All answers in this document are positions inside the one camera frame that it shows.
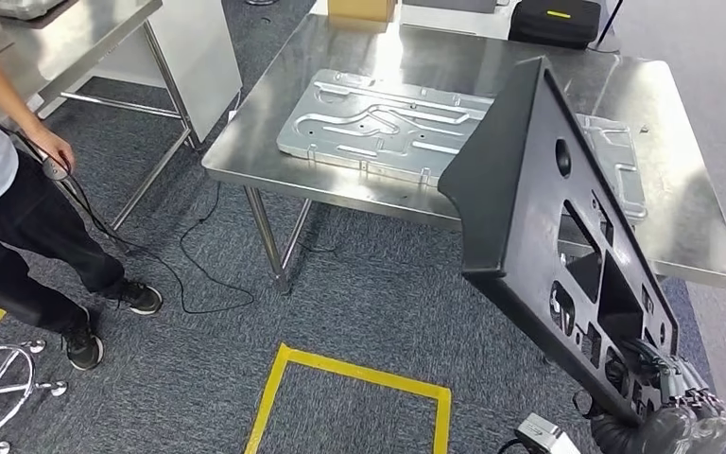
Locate person's hand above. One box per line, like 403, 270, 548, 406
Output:
25, 125, 77, 174

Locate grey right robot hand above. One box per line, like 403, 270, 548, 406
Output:
590, 340, 726, 454

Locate small grey handheld device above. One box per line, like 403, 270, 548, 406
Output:
40, 153, 72, 183

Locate black plastic plate bracket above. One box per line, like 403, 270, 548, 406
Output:
438, 56, 682, 428

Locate stainless steel workbench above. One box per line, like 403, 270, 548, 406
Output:
201, 13, 726, 293

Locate person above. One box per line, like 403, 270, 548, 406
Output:
0, 25, 164, 372

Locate grey metal plate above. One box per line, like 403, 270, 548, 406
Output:
0, 0, 67, 21

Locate stamped silver metal plate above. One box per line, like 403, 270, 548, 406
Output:
276, 68, 648, 224

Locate brown cardboard box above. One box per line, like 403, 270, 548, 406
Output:
327, 0, 398, 25

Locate black pole stand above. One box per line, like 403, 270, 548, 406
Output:
588, 0, 626, 55

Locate white desk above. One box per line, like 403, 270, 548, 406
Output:
309, 0, 605, 43

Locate black case with yellow label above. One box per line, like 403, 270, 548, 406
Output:
508, 0, 603, 50

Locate white table with metal frame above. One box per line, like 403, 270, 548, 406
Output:
0, 0, 243, 231

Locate black floor cable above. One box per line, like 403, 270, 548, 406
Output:
65, 168, 339, 316

